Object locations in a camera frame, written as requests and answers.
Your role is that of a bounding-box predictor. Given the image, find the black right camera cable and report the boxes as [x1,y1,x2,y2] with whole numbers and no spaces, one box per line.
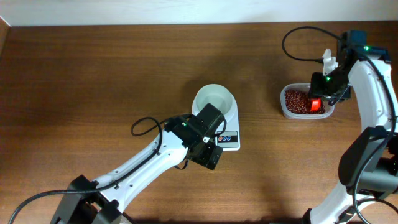
[281,26,398,224]

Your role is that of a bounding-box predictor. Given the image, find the clear plastic food container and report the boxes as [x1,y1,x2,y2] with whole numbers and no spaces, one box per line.
[280,83,335,120]

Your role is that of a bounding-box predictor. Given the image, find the white round bowl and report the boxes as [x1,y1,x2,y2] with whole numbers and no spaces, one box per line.
[192,84,237,120]

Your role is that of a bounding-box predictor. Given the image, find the black left camera cable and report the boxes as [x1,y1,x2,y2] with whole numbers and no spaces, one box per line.
[7,113,228,224]

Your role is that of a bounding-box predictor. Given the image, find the orange plastic measuring scoop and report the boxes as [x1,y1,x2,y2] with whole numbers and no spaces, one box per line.
[310,98,322,111]

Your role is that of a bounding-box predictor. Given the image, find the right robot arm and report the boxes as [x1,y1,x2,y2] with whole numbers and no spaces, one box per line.
[301,30,397,223]

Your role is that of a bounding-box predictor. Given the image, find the white digital kitchen scale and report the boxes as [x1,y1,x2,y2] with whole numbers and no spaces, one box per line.
[214,106,241,151]

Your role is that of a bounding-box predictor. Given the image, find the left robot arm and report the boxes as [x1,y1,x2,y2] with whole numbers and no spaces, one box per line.
[51,103,227,223]

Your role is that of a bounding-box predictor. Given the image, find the red adzuki beans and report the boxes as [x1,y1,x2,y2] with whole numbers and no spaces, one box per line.
[284,90,325,114]

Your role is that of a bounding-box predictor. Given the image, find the black camera cable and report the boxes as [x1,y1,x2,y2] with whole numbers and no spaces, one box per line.
[7,113,228,224]
[281,26,398,224]

